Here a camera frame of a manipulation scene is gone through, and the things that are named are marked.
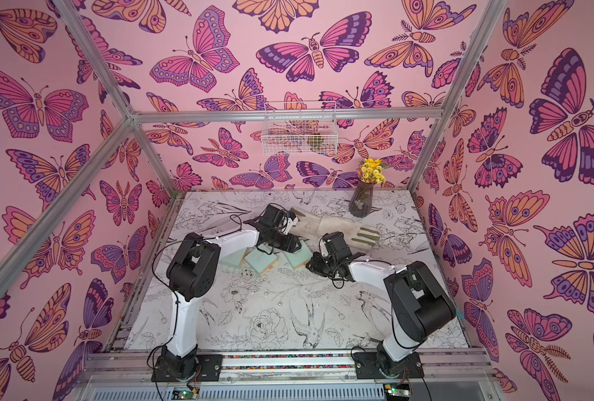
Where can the yellow flowers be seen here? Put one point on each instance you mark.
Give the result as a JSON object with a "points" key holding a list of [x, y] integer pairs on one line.
{"points": [[370, 171]]}

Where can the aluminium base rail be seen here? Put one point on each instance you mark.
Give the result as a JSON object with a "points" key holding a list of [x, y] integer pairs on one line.
{"points": [[429, 374]]}

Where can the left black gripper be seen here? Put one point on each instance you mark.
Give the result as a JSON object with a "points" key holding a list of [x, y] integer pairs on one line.
{"points": [[292, 244]]}

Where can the dark glass vase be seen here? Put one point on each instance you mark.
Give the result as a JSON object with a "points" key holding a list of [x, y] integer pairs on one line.
{"points": [[361, 202]]}

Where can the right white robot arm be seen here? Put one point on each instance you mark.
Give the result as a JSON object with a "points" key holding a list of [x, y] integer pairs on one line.
{"points": [[419, 304]]}

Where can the white work glove right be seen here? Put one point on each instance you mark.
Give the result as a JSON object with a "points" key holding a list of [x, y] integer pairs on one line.
{"points": [[356, 234]]}

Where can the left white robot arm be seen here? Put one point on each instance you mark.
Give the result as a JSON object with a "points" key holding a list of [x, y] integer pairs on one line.
{"points": [[191, 274]]}

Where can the mint jewelry box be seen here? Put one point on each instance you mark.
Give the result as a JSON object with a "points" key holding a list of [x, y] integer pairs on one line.
{"points": [[234, 261], [261, 259], [300, 257]]}

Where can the white work glove left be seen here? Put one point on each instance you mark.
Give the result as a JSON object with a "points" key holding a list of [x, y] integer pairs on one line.
{"points": [[307, 225]]}

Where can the white work glove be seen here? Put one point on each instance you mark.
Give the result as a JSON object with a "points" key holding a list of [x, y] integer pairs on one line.
{"points": [[356, 234], [307, 225]]}

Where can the white wire basket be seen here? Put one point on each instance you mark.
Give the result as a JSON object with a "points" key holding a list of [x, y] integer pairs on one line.
{"points": [[299, 127]]}

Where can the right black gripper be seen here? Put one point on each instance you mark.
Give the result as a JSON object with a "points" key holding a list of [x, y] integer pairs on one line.
{"points": [[329, 260]]}

